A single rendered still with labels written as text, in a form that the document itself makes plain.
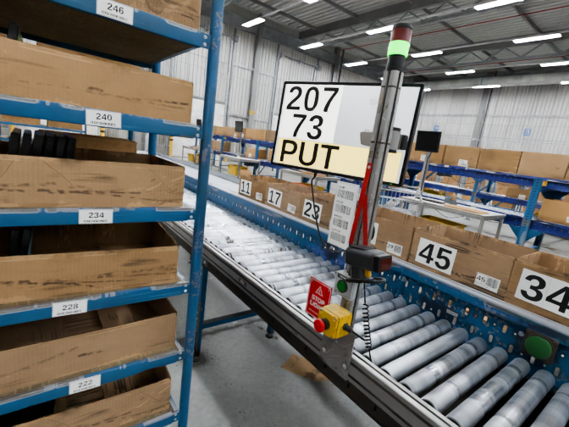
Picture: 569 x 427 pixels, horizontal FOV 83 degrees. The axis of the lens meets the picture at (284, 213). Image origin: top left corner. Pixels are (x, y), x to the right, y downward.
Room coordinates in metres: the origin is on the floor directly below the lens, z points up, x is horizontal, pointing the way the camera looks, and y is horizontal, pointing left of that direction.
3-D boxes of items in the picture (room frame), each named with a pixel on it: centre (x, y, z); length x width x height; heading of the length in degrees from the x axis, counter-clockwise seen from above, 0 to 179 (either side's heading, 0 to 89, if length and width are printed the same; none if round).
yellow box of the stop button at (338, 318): (0.85, -0.21, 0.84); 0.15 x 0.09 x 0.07; 39
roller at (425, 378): (0.92, -0.58, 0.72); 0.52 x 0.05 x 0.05; 129
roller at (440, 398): (0.87, -0.62, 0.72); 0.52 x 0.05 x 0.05; 129
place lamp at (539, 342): (0.95, -0.86, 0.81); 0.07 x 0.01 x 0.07; 39
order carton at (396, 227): (1.65, -0.57, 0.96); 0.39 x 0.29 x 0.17; 38
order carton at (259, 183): (2.57, 0.17, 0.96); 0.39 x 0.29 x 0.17; 40
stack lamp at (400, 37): (0.91, -0.23, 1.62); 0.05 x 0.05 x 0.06
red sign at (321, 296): (0.95, -0.17, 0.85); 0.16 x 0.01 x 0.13; 39
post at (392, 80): (0.91, -0.23, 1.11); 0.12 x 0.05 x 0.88; 39
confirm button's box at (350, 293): (0.89, -0.21, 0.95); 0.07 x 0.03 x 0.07; 39
